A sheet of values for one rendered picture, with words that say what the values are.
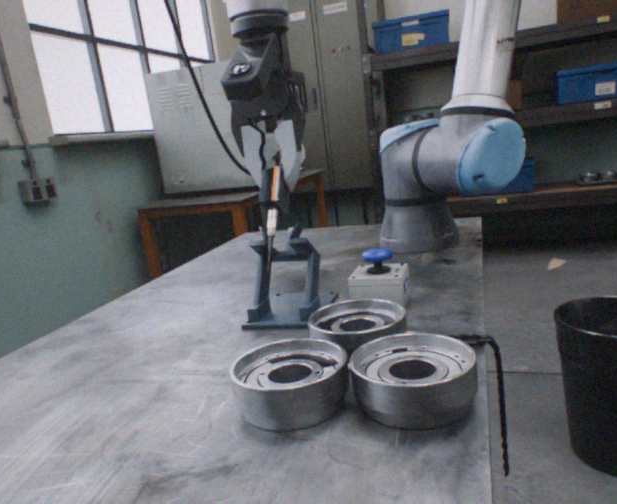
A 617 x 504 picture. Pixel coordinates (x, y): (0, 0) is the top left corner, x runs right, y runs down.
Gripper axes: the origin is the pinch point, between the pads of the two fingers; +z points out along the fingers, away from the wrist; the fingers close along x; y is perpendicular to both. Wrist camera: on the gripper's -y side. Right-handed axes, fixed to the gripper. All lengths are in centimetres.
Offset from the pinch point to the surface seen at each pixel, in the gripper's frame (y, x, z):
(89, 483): -36.5, 4.2, 17.6
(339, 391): -25.9, -12.9, 15.4
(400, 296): -0.4, -14.9, 15.8
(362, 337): -17.5, -13.4, 14.2
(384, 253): 1.9, -13.0, 10.6
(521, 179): 332, -54, 44
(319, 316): -11.0, -7.2, 14.4
